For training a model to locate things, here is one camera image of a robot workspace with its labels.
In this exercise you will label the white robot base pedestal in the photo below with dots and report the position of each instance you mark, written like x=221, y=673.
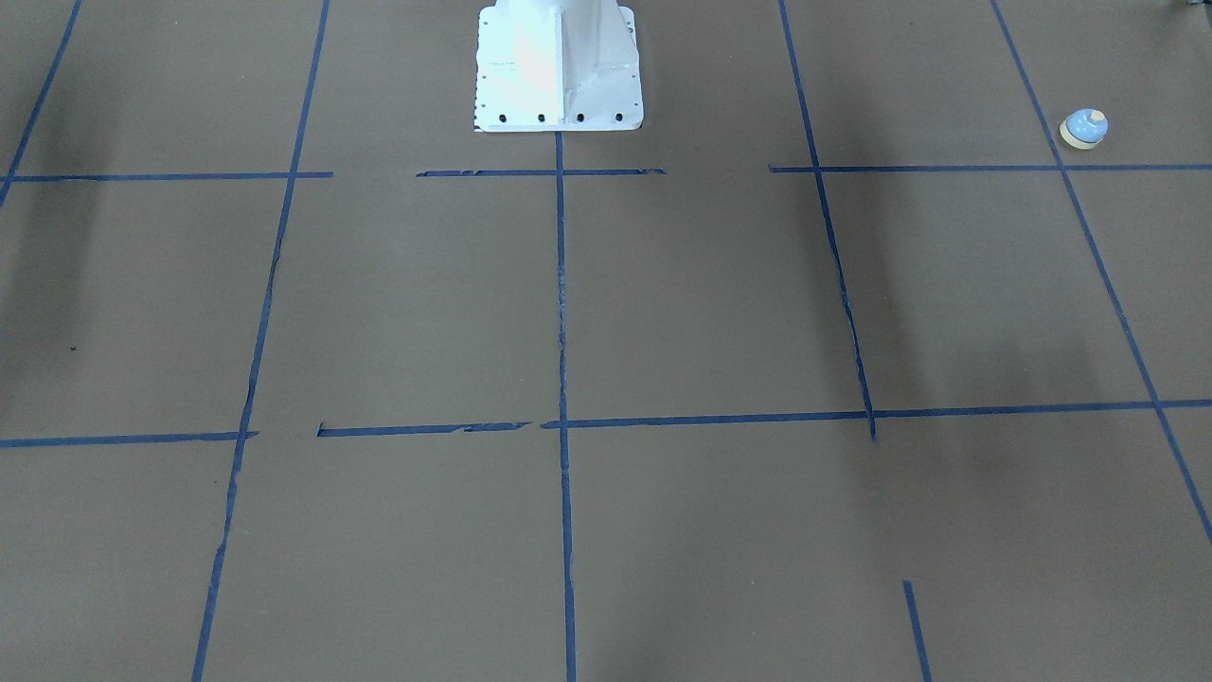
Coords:
x=557, y=66

